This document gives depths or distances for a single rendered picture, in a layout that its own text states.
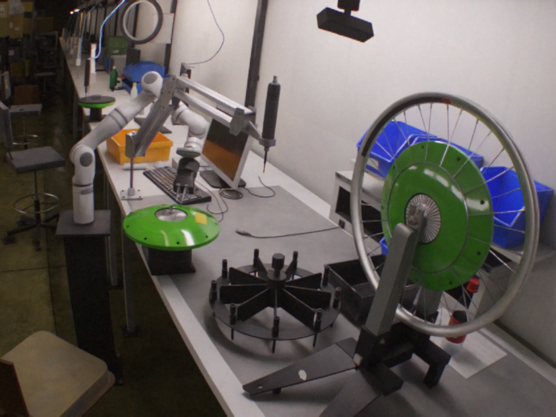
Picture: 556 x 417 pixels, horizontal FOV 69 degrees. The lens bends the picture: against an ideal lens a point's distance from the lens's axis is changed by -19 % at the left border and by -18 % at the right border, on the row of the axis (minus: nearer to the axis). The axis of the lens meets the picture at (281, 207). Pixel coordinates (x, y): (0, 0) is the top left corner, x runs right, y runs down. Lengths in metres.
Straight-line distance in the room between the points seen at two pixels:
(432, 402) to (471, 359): 0.24
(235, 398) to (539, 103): 1.18
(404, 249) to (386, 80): 1.12
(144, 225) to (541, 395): 1.25
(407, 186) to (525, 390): 0.69
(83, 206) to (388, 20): 1.46
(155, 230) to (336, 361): 0.65
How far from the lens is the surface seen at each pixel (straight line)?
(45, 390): 1.54
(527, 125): 1.49
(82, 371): 1.59
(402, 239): 0.94
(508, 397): 1.30
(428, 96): 0.98
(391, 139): 1.84
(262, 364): 1.18
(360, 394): 1.04
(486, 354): 1.41
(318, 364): 1.10
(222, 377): 1.13
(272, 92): 1.37
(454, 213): 0.92
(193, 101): 1.64
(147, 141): 1.92
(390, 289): 0.98
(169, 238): 1.38
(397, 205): 1.02
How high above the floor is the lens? 1.69
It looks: 22 degrees down
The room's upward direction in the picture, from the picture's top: 7 degrees clockwise
